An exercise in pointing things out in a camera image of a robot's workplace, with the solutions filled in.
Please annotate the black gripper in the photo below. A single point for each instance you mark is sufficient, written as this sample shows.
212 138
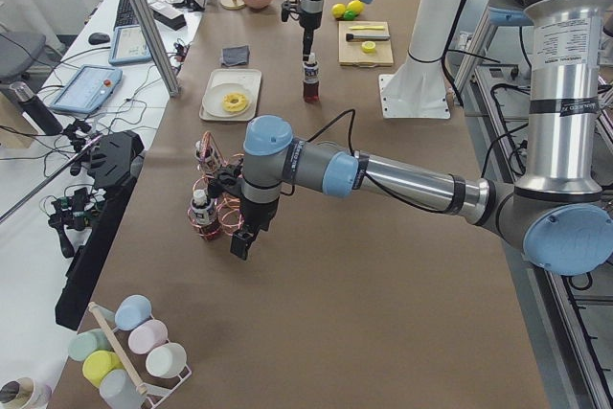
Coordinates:
259 212
308 27

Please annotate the dark tea bottle white cap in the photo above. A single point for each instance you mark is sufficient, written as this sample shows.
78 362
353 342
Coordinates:
311 79

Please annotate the tea bottle front of rack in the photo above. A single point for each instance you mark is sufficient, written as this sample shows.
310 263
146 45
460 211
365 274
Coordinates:
203 215

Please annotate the tea bottle of rack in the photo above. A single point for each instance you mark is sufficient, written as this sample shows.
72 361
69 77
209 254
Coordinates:
203 215
208 157

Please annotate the cream rabbit tray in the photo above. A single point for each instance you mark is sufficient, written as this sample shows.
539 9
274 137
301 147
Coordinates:
249 78

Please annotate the tea bottle back of rack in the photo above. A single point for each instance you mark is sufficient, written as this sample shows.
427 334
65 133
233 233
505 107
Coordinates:
208 157

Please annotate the wooden cutting board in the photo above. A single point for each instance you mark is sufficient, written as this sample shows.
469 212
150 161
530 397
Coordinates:
350 53

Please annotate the yellow plastic knife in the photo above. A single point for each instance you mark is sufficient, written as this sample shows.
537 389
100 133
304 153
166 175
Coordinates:
367 27

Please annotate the yellow lemon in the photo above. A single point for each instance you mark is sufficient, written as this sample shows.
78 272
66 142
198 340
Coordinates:
355 6
338 10

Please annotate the green lime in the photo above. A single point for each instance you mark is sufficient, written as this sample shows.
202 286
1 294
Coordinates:
349 15

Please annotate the half lemon slice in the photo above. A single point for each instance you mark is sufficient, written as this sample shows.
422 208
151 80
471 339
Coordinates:
368 47

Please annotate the grey folded cloth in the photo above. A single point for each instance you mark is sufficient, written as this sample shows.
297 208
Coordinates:
235 56

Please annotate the glazed donut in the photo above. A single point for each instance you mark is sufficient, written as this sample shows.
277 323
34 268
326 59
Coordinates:
235 102

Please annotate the white round plate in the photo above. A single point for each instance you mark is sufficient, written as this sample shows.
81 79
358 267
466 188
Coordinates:
213 99

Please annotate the light blue cup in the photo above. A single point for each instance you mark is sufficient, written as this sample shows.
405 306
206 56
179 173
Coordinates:
133 311

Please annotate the pink cup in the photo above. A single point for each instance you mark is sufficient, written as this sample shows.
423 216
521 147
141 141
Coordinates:
149 335

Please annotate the white cup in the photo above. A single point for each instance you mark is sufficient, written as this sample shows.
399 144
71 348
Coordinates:
167 360

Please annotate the black keyboard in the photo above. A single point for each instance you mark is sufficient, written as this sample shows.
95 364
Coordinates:
125 15

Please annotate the blue teach pendant tablet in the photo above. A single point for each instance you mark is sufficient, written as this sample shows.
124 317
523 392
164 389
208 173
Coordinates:
87 90

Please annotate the black computer mouse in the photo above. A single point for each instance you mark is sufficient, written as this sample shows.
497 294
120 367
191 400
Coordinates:
98 38

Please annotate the mint green cup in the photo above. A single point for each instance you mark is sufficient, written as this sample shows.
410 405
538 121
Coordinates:
85 343

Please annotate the yellow cup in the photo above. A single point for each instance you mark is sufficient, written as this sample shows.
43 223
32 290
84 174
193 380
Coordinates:
97 365

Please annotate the grey cup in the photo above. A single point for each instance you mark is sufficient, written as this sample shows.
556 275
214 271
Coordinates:
119 392

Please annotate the black thermos bottle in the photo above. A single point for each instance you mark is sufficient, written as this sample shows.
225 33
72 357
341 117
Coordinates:
35 108

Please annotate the copper wire bottle rack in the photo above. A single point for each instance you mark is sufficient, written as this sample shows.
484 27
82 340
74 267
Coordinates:
227 206

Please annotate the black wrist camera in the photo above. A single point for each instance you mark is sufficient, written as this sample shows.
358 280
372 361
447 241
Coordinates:
226 180

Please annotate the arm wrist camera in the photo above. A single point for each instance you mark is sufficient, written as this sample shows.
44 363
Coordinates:
290 10

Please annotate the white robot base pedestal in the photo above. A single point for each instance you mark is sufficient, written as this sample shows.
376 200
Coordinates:
417 89

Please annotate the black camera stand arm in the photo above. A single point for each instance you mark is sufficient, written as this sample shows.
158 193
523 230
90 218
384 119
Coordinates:
87 221

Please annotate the aluminium frame post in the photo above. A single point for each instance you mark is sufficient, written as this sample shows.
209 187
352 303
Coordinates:
156 46

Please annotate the white wire cup rack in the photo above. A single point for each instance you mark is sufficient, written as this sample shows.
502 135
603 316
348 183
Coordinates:
156 390

